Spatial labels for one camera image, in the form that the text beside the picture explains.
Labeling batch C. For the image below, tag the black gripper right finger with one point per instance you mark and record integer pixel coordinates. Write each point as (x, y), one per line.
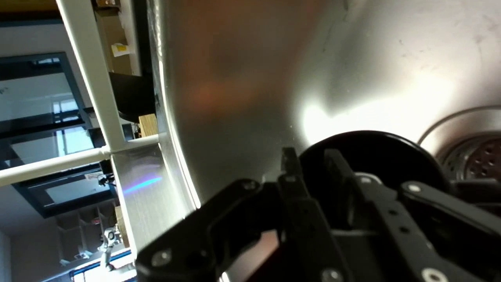
(417, 228)

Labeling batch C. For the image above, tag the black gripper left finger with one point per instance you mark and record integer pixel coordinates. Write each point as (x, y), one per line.
(251, 228)

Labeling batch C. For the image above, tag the white metal rack frame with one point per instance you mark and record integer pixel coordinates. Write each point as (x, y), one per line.
(89, 51)

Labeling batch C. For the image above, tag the stainless steel sink unit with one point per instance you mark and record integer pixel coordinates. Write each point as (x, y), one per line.
(251, 78)

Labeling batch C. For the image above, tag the round sink drain strainer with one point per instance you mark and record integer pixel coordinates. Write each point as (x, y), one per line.
(480, 156)

